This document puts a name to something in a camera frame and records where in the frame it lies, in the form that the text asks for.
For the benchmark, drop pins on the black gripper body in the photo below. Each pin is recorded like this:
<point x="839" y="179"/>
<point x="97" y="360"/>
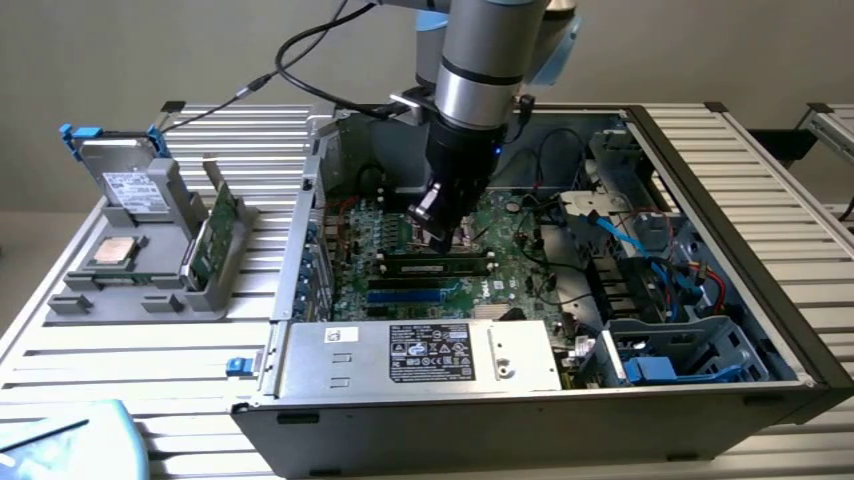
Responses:
<point x="460" y="150"/>

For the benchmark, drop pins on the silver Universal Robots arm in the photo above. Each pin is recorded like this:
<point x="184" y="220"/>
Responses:
<point x="476" y="60"/>

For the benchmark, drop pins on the installed black RAM stick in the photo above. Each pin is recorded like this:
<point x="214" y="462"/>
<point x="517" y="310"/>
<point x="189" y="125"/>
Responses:
<point x="436" y="265"/>

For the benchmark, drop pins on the CPU socket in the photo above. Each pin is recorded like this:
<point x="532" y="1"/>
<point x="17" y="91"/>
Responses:
<point x="467" y="239"/>

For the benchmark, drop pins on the green Dell motherboard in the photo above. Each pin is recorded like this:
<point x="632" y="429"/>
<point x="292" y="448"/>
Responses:
<point x="527" y="250"/>

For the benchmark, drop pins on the blue expansion slot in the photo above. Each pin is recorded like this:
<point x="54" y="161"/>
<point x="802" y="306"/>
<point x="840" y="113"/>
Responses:
<point x="407" y="296"/>

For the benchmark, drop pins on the silver chipset heatsink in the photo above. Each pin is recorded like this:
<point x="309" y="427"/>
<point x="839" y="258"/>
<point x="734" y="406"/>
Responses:
<point x="489" y="313"/>

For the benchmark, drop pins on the metal drive cage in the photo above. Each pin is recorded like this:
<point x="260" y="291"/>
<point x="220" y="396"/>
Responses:
<point x="616" y="170"/>

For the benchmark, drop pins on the silver power supply unit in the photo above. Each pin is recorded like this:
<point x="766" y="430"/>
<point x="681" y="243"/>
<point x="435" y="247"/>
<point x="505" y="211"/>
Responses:
<point x="373" y="357"/>

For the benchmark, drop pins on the green graphics card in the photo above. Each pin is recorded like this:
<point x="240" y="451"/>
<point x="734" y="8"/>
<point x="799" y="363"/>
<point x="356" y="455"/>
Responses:
<point x="213" y="235"/>

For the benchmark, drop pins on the black table corner cap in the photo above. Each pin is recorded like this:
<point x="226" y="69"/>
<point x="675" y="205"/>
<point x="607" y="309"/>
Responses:
<point x="173" y="106"/>
<point x="716" y="107"/>

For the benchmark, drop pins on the blue case latch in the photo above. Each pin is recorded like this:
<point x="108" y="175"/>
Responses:
<point x="240" y="365"/>

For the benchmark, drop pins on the grey parts rack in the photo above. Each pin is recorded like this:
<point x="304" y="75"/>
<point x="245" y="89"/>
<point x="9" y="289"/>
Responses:
<point x="166" y="300"/>

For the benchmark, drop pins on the grey disk bay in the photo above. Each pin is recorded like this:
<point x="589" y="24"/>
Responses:
<point x="700" y="345"/>

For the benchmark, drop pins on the open grey PC case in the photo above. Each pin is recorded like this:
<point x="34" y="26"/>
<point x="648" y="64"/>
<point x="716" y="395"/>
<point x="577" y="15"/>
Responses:
<point x="507" y="430"/>

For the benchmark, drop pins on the copper-topped CPU chip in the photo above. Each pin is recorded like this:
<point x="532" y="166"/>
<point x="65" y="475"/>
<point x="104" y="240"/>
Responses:
<point x="118" y="251"/>

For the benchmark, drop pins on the neighbouring metal slat table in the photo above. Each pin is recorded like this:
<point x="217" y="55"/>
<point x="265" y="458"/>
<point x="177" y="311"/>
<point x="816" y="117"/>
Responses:
<point x="830" y="150"/>

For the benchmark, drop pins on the blue rounded object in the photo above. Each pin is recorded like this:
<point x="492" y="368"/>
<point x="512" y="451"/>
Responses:
<point x="73" y="445"/>

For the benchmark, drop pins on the thin black stick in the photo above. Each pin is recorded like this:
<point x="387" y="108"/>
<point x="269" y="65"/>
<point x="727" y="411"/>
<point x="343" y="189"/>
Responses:
<point x="46" y="434"/>

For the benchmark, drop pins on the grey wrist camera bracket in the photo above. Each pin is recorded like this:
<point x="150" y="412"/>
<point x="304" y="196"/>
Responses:
<point x="409" y="102"/>

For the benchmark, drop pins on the hard disk with blue bracket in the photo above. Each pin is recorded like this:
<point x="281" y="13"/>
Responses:
<point x="122" y="165"/>

